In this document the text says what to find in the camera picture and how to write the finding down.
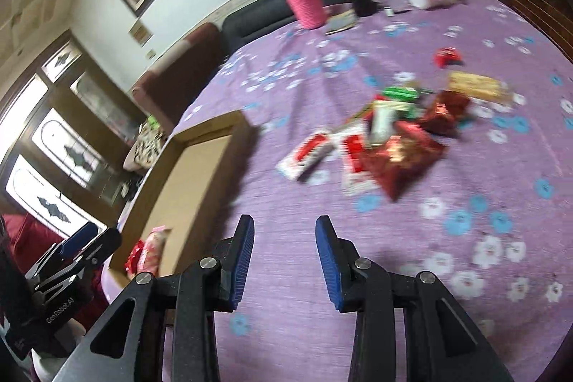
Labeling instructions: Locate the wooden glass door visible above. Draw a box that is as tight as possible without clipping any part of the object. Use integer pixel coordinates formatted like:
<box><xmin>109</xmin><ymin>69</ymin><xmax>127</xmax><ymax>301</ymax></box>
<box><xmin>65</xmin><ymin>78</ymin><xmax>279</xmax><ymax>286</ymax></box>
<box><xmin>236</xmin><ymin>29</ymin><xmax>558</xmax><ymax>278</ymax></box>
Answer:
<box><xmin>1</xmin><ymin>31</ymin><xmax>146</xmax><ymax>237</ymax></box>

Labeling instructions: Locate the patterned cloth on chair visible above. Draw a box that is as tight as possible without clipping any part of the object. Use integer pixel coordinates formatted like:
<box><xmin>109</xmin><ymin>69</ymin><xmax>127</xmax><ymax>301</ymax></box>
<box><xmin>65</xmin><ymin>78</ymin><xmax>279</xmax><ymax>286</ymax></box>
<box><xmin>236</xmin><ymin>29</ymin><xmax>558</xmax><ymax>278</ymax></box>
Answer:
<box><xmin>123</xmin><ymin>122</ymin><xmax>167</xmax><ymax>171</ymax></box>

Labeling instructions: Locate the purple floral tablecloth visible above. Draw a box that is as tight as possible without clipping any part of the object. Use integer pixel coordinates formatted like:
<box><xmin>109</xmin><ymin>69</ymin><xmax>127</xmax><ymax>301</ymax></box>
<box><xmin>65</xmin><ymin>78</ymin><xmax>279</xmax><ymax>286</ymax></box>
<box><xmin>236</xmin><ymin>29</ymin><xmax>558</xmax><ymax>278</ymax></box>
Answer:
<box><xmin>177</xmin><ymin>0</ymin><xmax>572</xmax><ymax>381</ymax></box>

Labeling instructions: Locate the shallow cardboard box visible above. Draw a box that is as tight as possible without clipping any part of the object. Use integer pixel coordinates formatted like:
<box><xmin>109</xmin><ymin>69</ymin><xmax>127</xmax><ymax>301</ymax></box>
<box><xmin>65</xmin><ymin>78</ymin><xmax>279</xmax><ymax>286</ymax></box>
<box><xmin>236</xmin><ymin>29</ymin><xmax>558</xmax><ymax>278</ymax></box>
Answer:
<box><xmin>108</xmin><ymin>111</ymin><xmax>256</xmax><ymax>289</ymax></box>

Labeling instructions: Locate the dark red foil snack packet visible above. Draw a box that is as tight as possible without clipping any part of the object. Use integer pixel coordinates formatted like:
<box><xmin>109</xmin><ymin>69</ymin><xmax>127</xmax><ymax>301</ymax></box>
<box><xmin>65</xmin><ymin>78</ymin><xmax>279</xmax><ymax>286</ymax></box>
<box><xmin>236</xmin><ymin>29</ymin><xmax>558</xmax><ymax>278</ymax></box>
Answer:
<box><xmin>360</xmin><ymin>121</ymin><xmax>448</xmax><ymax>202</ymax></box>

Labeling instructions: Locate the yellow snack bar packet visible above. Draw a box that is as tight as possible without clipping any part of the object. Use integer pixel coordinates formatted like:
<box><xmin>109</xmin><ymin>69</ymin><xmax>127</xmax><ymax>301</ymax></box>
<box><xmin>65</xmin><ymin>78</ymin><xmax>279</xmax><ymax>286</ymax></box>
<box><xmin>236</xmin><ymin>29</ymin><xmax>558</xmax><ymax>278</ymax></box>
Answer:
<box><xmin>448</xmin><ymin>71</ymin><xmax>513</xmax><ymax>104</ymax></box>

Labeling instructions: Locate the green snack packet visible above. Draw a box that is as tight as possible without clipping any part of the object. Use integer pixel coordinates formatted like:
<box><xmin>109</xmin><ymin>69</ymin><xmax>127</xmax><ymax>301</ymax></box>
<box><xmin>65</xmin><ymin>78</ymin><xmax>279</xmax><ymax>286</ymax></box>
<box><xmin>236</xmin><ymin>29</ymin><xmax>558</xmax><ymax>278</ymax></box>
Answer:
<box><xmin>382</xmin><ymin>86</ymin><xmax>433</xmax><ymax>104</ymax></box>

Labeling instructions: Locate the red snack packet gold seal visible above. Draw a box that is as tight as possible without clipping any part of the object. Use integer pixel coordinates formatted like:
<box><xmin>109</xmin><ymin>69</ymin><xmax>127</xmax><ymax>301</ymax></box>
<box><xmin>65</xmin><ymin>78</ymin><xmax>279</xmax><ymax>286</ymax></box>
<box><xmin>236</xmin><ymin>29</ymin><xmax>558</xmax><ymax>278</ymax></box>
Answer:
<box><xmin>123</xmin><ymin>240</ymin><xmax>145</xmax><ymax>280</ymax></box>

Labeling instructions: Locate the black small cup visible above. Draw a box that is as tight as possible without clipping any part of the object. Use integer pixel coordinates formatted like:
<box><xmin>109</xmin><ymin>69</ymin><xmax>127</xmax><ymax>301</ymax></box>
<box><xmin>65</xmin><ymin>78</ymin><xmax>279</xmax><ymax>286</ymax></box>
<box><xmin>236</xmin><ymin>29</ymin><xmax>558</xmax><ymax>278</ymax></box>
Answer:
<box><xmin>352</xmin><ymin>0</ymin><xmax>379</xmax><ymax>18</ymax></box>

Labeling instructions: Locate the white red snack packet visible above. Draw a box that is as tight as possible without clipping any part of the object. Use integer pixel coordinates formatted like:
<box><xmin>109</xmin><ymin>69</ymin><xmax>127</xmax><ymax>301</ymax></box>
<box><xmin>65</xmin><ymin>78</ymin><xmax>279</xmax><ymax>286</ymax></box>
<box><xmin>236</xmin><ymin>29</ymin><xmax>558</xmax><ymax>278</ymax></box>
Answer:
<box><xmin>276</xmin><ymin>128</ymin><xmax>334</xmax><ymax>180</ymax></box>
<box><xmin>332</xmin><ymin>119</ymin><xmax>378</xmax><ymax>196</ymax></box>

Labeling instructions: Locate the small red candy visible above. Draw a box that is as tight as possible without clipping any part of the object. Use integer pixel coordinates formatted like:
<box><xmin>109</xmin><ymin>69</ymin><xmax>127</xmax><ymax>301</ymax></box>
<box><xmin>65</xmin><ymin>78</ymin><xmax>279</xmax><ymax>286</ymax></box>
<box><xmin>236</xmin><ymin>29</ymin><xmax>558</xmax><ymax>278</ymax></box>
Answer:
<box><xmin>433</xmin><ymin>48</ymin><xmax>463</xmax><ymax>69</ymax></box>

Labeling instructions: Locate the small wall plaque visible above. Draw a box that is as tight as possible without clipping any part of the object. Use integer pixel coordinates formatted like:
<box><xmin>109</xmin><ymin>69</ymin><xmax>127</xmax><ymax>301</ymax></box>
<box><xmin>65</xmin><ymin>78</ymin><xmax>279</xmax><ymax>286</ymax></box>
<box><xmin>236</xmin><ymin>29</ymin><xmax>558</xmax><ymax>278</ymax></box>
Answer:
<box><xmin>129</xmin><ymin>20</ymin><xmax>153</xmax><ymax>48</ymax></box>

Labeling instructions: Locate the brown armchair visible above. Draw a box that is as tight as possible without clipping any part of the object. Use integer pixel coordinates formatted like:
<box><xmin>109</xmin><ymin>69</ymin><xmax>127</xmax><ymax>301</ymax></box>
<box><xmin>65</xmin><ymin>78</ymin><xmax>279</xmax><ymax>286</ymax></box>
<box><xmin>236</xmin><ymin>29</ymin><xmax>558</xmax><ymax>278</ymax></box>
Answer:
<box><xmin>131</xmin><ymin>22</ymin><xmax>224</xmax><ymax>134</ymax></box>

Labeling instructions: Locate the green cloth on chair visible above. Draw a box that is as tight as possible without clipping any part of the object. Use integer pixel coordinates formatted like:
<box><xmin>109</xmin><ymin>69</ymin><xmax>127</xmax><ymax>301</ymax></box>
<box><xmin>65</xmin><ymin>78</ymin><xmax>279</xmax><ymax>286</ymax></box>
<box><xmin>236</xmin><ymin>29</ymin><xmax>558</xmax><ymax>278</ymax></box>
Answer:
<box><xmin>146</xmin><ymin>115</ymin><xmax>160</xmax><ymax>128</ymax></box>

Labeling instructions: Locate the pink snack packet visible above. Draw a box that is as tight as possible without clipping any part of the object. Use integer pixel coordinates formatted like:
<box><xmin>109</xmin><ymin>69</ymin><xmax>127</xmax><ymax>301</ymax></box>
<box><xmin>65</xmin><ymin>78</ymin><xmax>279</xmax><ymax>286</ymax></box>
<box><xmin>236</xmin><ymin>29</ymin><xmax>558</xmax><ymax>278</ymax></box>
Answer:
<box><xmin>137</xmin><ymin>225</ymin><xmax>172</xmax><ymax>276</ymax></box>

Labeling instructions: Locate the small colourful booklet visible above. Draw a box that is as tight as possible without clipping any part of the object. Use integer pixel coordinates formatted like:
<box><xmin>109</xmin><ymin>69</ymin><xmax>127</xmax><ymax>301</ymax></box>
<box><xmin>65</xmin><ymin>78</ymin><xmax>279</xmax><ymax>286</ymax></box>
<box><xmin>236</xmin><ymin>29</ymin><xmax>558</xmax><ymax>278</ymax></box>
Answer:
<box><xmin>324</xmin><ymin>10</ymin><xmax>357</xmax><ymax>35</ymax></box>

